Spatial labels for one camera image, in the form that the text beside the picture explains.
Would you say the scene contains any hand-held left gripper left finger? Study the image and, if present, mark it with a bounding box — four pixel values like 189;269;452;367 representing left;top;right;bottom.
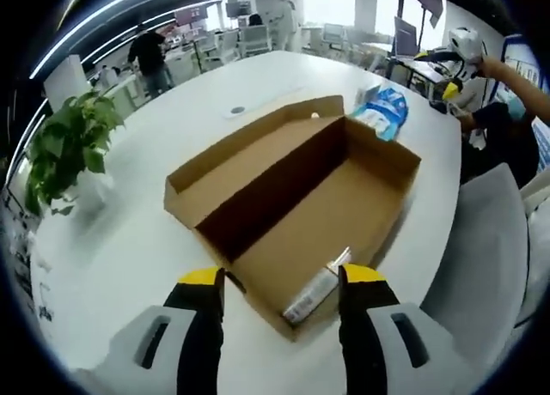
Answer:
75;265;228;395

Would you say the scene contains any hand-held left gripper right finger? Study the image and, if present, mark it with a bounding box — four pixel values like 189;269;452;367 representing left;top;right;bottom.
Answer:
337;263;478;395

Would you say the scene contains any blue wet wipes pack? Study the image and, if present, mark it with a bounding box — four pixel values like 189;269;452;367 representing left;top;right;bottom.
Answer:
352;87;410;143

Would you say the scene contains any brown cardboard shoe box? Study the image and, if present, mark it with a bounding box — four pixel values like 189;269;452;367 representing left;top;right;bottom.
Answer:
164;94;423;343

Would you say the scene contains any purple computer monitor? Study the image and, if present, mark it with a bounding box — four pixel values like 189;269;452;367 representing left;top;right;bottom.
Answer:
394;16;419;59

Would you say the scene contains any white blue sign board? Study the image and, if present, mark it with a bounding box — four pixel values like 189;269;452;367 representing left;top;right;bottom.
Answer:
500;33;550;173

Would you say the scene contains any long white carton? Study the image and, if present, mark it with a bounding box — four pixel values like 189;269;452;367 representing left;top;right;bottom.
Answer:
281;246;353;325

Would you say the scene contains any large dark screen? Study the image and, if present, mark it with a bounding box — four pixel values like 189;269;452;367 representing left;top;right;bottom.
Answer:
397;0;448;27

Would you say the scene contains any grey office chair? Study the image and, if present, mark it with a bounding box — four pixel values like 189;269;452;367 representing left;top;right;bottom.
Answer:
419;162;538;395

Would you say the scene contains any white office chair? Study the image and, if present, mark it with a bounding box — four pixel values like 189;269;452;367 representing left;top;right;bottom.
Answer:
205;29;240;68
237;24;272;59

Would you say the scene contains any green potted plant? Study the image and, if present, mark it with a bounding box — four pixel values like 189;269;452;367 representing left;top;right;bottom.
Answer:
23;88;125;218

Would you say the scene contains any purple wall screen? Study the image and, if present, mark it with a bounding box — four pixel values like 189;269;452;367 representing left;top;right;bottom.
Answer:
174;6;208;27

